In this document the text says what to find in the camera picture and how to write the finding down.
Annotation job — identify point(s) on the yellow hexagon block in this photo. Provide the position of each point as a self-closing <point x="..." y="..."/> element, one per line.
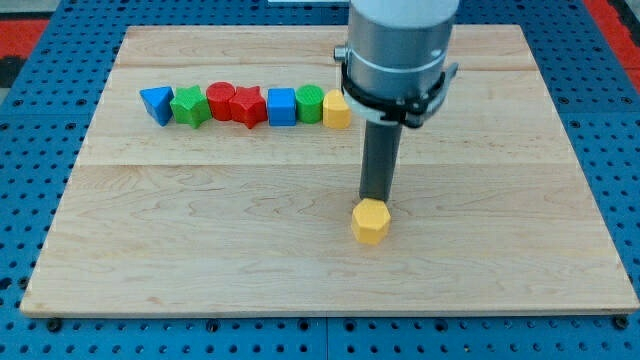
<point x="370" y="221"/>

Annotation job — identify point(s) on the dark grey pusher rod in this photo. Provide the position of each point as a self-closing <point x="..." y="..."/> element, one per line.
<point x="380" y="150"/>

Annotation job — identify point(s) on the blue triangle block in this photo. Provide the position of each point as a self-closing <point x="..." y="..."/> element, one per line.
<point x="157" y="103"/>

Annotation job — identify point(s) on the yellow half-round block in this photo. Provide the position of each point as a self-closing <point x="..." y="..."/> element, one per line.
<point x="336" y="113"/>

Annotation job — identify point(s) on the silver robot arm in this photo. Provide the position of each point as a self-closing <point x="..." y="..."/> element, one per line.
<point x="392" y="64"/>

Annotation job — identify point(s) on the green cylinder block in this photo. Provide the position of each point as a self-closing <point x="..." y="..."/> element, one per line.
<point x="309" y="99"/>

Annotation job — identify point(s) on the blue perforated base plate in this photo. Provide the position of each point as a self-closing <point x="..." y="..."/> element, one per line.
<point x="49" y="107"/>

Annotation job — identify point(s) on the red star block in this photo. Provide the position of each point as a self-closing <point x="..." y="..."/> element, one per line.
<point x="248" y="106"/>

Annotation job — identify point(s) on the wooden board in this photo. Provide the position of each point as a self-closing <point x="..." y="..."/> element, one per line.
<point x="491" y="212"/>

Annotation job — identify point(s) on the blue cube block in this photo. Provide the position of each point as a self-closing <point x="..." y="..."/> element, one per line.
<point x="281" y="107"/>

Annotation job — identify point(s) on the green star block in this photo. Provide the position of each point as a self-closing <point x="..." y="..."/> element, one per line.
<point x="190" y="106"/>

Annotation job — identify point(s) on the red cylinder block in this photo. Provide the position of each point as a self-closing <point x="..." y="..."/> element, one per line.
<point x="218" y="95"/>

